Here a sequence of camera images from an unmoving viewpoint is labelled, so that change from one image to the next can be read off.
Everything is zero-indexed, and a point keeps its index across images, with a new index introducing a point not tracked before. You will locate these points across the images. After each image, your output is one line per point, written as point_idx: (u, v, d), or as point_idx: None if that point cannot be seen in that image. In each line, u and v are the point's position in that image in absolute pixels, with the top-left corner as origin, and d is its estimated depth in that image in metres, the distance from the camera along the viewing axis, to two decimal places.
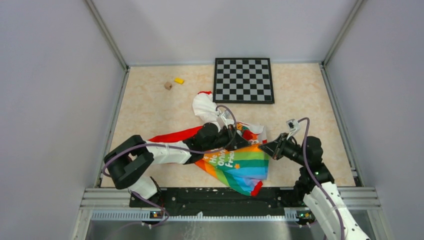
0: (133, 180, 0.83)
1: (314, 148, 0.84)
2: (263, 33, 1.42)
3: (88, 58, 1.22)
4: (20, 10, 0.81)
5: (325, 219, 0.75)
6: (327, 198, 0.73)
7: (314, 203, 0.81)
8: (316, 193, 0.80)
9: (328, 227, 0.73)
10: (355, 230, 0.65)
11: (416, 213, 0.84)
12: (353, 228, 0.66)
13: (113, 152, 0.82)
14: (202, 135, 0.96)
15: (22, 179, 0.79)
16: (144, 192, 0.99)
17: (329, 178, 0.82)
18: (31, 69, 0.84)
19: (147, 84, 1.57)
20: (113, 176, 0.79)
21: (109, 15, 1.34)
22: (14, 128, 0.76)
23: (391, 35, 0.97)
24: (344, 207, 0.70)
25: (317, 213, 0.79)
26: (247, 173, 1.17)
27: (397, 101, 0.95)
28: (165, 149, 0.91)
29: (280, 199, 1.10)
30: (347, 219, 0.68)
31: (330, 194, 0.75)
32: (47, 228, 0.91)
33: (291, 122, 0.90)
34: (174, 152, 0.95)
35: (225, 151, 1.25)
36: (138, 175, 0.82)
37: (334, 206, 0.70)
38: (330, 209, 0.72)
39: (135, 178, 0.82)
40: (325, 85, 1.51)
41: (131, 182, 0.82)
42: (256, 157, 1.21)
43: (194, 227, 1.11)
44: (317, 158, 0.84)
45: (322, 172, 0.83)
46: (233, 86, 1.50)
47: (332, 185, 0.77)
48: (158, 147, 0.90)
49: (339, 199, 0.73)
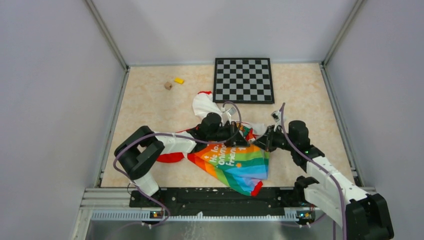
0: (146, 170, 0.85)
1: (300, 129, 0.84)
2: (264, 33, 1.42)
3: (87, 59, 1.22)
4: (20, 11, 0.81)
5: (327, 200, 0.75)
6: (320, 168, 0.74)
7: (314, 192, 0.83)
8: (310, 170, 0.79)
9: (331, 205, 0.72)
10: (353, 189, 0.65)
11: (417, 214, 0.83)
12: (351, 187, 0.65)
13: (124, 144, 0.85)
14: (207, 122, 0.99)
15: (22, 179, 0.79)
16: (147, 188, 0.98)
17: (319, 153, 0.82)
18: (29, 71, 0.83)
19: (147, 84, 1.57)
20: (126, 167, 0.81)
21: (110, 16, 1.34)
22: (14, 128, 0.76)
23: (392, 34, 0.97)
24: (338, 173, 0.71)
25: (319, 199, 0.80)
26: (247, 173, 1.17)
27: (398, 101, 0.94)
28: (173, 138, 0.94)
29: (280, 199, 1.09)
30: (343, 181, 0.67)
31: (323, 165, 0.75)
32: (46, 229, 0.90)
33: (274, 114, 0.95)
34: (181, 141, 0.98)
35: (225, 151, 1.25)
36: (149, 165, 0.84)
37: (328, 173, 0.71)
38: (325, 178, 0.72)
39: (147, 167, 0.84)
40: (325, 85, 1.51)
41: (143, 172, 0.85)
42: (256, 157, 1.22)
43: (194, 227, 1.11)
44: (304, 138, 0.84)
45: (311, 151, 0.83)
46: (233, 85, 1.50)
47: (322, 158, 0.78)
48: (165, 136, 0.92)
49: (332, 167, 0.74)
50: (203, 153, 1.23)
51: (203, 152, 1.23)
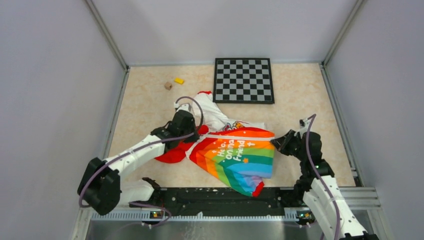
0: (116, 201, 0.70)
1: (314, 140, 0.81)
2: (263, 33, 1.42)
3: (88, 59, 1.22)
4: (21, 11, 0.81)
5: (323, 214, 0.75)
6: (325, 189, 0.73)
7: (313, 200, 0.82)
8: (315, 186, 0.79)
9: (325, 222, 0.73)
10: (352, 221, 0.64)
11: (418, 215, 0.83)
12: (350, 219, 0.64)
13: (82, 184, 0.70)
14: (180, 116, 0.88)
15: (22, 178, 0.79)
16: (141, 196, 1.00)
17: (329, 172, 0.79)
18: (29, 71, 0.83)
19: (147, 84, 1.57)
20: (93, 206, 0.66)
21: (110, 16, 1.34)
22: (14, 128, 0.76)
23: (392, 34, 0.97)
24: (342, 200, 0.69)
25: (316, 210, 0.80)
26: (254, 170, 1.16)
27: (398, 101, 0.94)
28: (131, 156, 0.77)
29: (280, 199, 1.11)
30: (344, 211, 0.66)
31: (329, 186, 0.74)
32: (44, 230, 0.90)
33: (302, 120, 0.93)
34: (145, 152, 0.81)
35: (234, 145, 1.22)
36: (116, 197, 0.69)
37: (332, 197, 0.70)
38: (328, 201, 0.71)
39: (115, 199, 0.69)
40: (325, 85, 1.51)
41: (114, 205, 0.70)
42: (266, 154, 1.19)
43: (194, 227, 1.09)
44: (317, 151, 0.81)
45: (322, 166, 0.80)
46: (233, 86, 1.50)
47: (332, 179, 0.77)
48: (121, 158, 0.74)
49: (338, 191, 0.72)
50: (210, 148, 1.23)
51: (210, 148, 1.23)
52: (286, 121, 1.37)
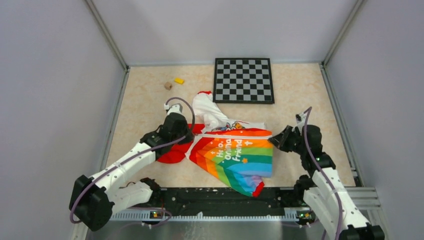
0: (108, 216, 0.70)
1: (313, 133, 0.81)
2: (264, 33, 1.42)
3: (88, 59, 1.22)
4: (21, 11, 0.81)
5: (324, 210, 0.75)
6: (327, 181, 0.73)
7: (314, 197, 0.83)
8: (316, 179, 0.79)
9: (326, 217, 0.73)
10: (355, 213, 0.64)
11: (418, 215, 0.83)
12: (353, 211, 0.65)
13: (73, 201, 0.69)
14: (172, 120, 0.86)
15: (22, 178, 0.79)
16: (139, 200, 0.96)
17: (331, 164, 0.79)
18: (29, 71, 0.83)
19: (147, 84, 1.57)
20: (85, 222, 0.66)
21: (110, 16, 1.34)
22: (14, 128, 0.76)
23: (392, 34, 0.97)
24: (344, 191, 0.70)
25: (316, 206, 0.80)
26: (253, 169, 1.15)
27: (398, 101, 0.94)
28: (119, 169, 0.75)
29: (280, 199, 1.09)
30: (347, 202, 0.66)
31: (330, 179, 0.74)
32: (44, 230, 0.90)
33: (299, 115, 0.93)
34: (134, 162, 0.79)
35: (231, 145, 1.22)
36: (107, 212, 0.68)
37: (334, 189, 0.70)
38: (330, 193, 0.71)
39: (106, 214, 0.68)
40: (325, 85, 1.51)
41: (106, 219, 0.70)
42: (265, 153, 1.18)
43: (194, 227, 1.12)
44: (316, 143, 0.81)
45: (323, 158, 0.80)
46: (233, 86, 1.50)
47: (334, 172, 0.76)
48: (108, 173, 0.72)
49: (339, 184, 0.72)
50: (209, 149, 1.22)
51: (209, 149, 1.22)
52: (286, 121, 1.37)
